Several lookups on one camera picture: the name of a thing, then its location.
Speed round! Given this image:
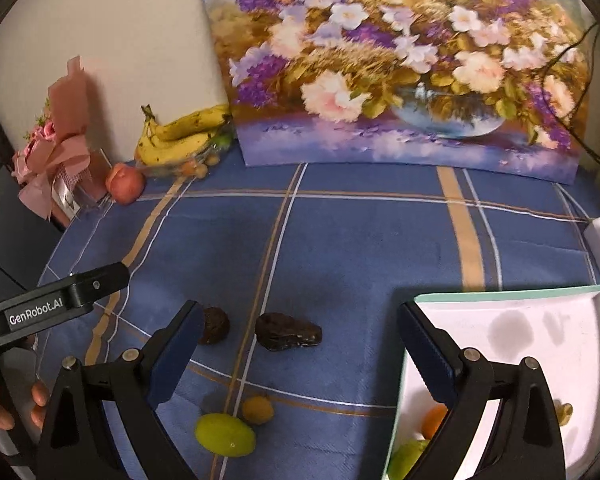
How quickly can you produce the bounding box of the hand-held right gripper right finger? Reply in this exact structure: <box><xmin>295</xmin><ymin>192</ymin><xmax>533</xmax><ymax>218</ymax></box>
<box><xmin>396</xmin><ymin>301</ymin><xmax>566</xmax><ymax>480</ymax></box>

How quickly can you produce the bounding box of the pink wrapped bouquet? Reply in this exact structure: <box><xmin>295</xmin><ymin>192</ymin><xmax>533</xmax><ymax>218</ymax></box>
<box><xmin>11</xmin><ymin>55</ymin><xmax>107</xmax><ymax>222</ymax></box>

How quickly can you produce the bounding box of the green jujube fruit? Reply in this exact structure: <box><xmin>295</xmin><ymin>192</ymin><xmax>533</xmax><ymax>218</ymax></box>
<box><xmin>195</xmin><ymin>412</ymin><xmax>257</xmax><ymax>458</ymax></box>
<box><xmin>386</xmin><ymin>439</ymin><xmax>431</xmax><ymax>480</ymax></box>

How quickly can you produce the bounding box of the small round dark date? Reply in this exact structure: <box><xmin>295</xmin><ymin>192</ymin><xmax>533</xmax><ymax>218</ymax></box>
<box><xmin>198</xmin><ymin>307</ymin><xmax>231</xmax><ymax>346</ymax></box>

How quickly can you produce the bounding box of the clear fruit bowl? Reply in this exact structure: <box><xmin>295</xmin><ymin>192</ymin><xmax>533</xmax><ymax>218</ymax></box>
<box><xmin>133</xmin><ymin>130</ymin><xmax>237</xmax><ymax>179</ymax></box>

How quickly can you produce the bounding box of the clear plastic box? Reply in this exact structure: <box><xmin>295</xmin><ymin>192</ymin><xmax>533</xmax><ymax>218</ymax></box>
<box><xmin>51</xmin><ymin>149</ymin><xmax>115</xmax><ymax>222</ymax></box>

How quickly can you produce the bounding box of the red peach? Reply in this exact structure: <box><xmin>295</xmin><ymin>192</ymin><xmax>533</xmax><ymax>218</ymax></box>
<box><xmin>104</xmin><ymin>163</ymin><xmax>146</xmax><ymax>206</ymax></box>

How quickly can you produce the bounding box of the black cable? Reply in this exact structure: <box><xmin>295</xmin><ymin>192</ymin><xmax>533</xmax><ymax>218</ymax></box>
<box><xmin>542</xmin><ymin>21</ymin><xmax>600</xmax><ymax>177</ymax></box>

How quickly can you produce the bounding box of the teal rimmed white tray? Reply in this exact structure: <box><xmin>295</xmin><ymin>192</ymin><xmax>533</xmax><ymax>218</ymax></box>
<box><xmin>384</xmin><ymin>284</ymin><xmax>600</xmax><ymax>480</ymax></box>

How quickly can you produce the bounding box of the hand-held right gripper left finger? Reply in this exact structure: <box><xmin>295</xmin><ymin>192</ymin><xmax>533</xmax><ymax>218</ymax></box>
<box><xmin>35</xmin><ymin>300</ymin><xmax>206</xmax><ymax>480</ymax></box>

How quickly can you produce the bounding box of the bunch of bananas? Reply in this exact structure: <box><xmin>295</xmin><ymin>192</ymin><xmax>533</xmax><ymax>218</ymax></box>
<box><xmin>134</xmin><ymin>104</ymin><xmax>232</xmax><ymax>166</ymax></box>

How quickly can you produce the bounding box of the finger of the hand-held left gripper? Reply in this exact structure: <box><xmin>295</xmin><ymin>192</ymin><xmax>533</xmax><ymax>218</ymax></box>
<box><xmin>71</xmin><ymin>261</ymin><xmax>130</xmax><ymax>308</ymax></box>

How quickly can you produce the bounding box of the flower painting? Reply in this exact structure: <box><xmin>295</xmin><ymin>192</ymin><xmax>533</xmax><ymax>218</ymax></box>
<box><xmin>196</xmin><ymin>0</ymin><xmax>595</xmax><ymax>185</ymax></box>

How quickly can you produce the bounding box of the long dark brown date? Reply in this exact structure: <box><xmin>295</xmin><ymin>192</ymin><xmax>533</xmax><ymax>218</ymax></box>
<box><xmin>254</xmin><ymin>312</ymin><xmax>324</xmax><ymax>351</ymax></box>

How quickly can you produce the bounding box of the large orange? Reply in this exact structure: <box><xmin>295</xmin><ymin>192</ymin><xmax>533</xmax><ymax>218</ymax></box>
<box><xmin>420</xmin><ymin>404</ymin><xmax>450</xmax><ymax>441</ymax></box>

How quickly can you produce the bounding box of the blue plaid tablecloth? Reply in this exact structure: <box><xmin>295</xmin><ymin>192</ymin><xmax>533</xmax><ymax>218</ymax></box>
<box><xmin>32</xmin><ymin>152</ymin><xmax>600</xmax><ymax>480</ymax></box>

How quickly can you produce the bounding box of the person's left hand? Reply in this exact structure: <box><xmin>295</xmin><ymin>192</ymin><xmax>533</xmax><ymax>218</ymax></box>
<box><xmin>0</xmin><ymin>381</ymin><xmax>52</xmax><ymax>432</ymax></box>

